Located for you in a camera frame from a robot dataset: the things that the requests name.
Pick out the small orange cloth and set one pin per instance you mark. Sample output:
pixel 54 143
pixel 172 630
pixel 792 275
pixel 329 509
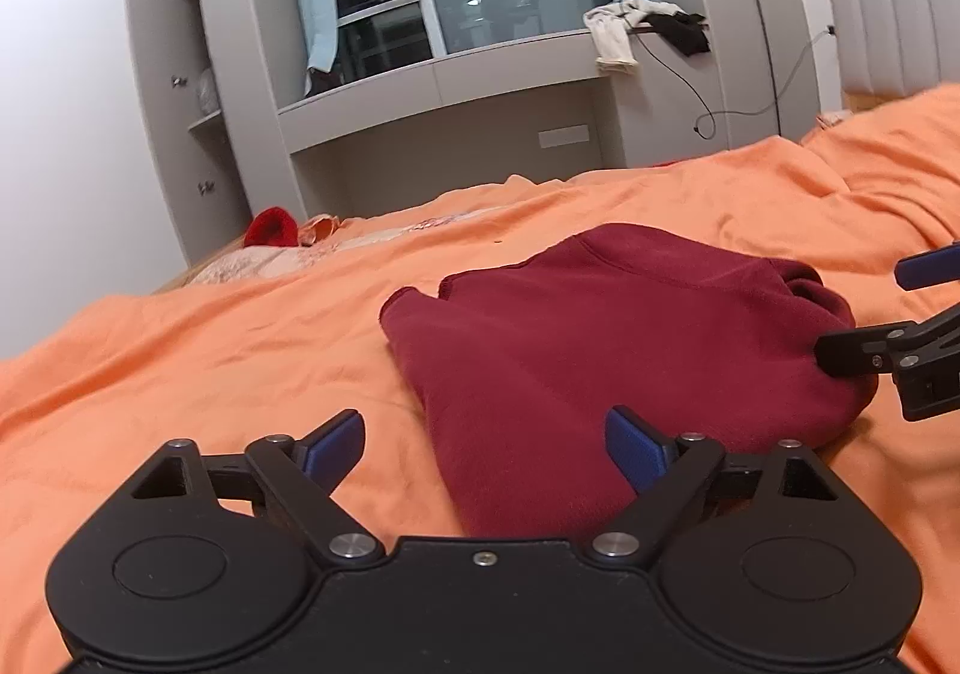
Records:
pixel 319 229

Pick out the white cloth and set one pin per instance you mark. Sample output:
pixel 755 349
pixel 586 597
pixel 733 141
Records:
pixel 616 37

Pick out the clear plastic bag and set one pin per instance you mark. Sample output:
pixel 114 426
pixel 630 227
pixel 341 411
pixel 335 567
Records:
pixel 206 93

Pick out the maroon sweatshirt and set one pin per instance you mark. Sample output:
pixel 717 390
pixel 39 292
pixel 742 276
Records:
pixel 600 344

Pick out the grey padded headboard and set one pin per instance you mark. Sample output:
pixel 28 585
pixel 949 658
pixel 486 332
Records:
pixel 896 26

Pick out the wooden bed frame board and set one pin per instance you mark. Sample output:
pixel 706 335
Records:
pixel 202 265

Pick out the orange bed sheet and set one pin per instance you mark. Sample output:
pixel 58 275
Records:
pixel 225 359

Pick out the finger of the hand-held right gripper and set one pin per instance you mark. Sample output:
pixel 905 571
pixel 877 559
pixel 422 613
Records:
pixel 862 350
pixel 926 268

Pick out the floral pink quilt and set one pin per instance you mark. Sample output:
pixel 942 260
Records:
pixel 315 258

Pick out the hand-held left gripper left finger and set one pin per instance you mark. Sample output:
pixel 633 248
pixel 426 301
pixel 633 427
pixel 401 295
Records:
pixel 335 449

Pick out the red plush hat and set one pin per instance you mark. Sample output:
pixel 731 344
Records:
pixel 270 228

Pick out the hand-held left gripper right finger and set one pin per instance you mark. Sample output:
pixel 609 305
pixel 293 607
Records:
pixel 636 450

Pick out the grey built-in cabinet unit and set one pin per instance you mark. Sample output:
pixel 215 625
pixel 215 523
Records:
pixel 510 104

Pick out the white wall plate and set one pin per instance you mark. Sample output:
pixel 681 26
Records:
pixel 562 136

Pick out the black cloth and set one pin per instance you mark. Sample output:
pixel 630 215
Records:
pixel 686 33

